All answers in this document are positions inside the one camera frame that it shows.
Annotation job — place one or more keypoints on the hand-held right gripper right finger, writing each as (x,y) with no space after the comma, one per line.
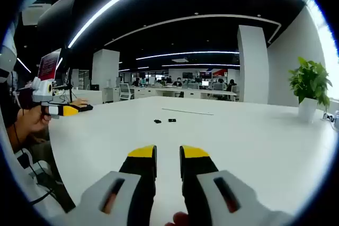
(204,183)

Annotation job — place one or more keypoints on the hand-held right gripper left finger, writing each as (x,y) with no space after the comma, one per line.
(121,194)

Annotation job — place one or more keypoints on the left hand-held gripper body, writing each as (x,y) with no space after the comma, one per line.
(41,91)

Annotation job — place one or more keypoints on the black socket plastic buckle part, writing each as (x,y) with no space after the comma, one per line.
(172,120)

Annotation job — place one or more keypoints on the black pronged plastic buckle part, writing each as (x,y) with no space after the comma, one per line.
(157,121)

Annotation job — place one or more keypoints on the person's left hand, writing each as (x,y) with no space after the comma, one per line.
(31,121)

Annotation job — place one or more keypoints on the person's right hand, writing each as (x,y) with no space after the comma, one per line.
(181,219)

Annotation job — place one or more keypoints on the black tripod stand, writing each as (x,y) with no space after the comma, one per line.
(70,88)

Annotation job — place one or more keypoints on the monitor with red screen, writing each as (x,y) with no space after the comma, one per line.
(49,64)

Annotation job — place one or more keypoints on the white office chair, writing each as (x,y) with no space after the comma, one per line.
(124,89)

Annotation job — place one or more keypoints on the white worn chest device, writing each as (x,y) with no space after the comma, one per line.
(7,59)

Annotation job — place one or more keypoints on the large dark monitor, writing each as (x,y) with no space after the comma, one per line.
(57,17)

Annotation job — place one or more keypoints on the ceiling air conditioner unit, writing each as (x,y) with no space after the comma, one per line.
(34,14)

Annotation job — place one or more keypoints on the row of white office desks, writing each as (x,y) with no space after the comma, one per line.
(185,93)

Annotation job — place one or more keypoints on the small white desk items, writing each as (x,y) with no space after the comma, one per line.
(328,117)

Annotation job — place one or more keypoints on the green plant in white pot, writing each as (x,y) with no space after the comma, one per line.
(308,83)

